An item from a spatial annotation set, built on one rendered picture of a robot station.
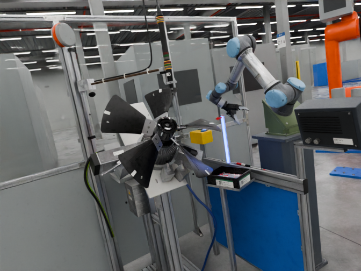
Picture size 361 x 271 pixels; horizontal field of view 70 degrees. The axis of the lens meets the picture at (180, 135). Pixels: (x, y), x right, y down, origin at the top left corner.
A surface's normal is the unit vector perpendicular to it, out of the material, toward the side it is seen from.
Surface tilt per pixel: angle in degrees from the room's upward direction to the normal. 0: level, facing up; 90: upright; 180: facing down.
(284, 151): 90
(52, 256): 90
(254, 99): 90
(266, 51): 90
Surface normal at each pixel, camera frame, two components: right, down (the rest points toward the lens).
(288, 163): -0.32, 0.21
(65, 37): 0.91, -0.08
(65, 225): 0.52, 0.06
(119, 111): 0.14, -0.07
